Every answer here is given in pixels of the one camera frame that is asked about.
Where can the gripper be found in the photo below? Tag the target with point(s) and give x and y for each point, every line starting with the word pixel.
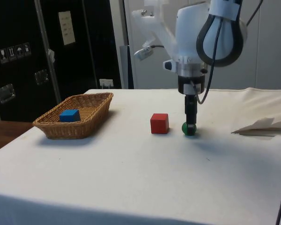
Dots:
pixel 186 85

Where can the wicker basket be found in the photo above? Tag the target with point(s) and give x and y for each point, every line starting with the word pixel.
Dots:
pixel 68 131

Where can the black cabinet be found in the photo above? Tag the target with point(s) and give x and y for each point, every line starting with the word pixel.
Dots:
pixel 21 28

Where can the green ball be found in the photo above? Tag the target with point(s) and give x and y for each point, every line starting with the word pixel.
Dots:
pixel 189 133

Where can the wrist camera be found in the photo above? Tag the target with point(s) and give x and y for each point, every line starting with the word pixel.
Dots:
pixel 169 65

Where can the red cube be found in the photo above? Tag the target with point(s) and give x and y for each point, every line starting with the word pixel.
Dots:
pixel 159 125

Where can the blue cube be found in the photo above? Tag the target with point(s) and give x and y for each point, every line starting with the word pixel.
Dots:
pixel 69 116

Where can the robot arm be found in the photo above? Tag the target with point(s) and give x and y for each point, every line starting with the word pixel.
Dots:
pixel 187 28

